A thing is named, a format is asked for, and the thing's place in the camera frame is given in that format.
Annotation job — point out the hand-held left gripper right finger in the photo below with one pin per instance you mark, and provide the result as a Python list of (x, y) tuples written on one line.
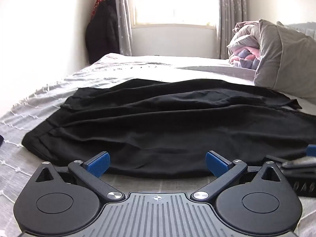
[(215, 163)]

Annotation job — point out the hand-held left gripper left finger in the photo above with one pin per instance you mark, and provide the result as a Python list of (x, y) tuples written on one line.
[(98, 165)]

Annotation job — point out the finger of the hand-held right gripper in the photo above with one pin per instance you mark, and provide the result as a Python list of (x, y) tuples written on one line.
[(311, 150)]

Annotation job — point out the black pants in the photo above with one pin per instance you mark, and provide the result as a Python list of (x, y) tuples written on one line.
[(160, 126)]

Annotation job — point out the grey bedspread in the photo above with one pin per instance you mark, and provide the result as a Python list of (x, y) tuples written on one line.
[(37, 98)]

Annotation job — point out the grey pillow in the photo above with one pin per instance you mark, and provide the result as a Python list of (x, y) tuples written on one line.
[(284, 61)]

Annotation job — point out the dark object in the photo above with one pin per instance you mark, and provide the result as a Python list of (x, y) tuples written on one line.
[(1, 140)]

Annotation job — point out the pink plush blanket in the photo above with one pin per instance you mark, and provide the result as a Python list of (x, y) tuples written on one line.
[(243, 56)]

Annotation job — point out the black hanging coat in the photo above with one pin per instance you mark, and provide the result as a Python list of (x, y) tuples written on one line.
[(102, 34)]

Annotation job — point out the grey folded quilt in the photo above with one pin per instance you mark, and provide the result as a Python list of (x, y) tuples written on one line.
[(244, 35)]

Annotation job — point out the grey patterned curtain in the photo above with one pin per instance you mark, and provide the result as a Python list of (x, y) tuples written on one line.
[(124, 17), (230, 19)]

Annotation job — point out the red patterned garment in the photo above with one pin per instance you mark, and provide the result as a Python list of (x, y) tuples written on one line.
[(95, 6)]

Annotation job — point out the window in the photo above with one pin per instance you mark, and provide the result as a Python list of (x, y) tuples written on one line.
[(172, 2)]

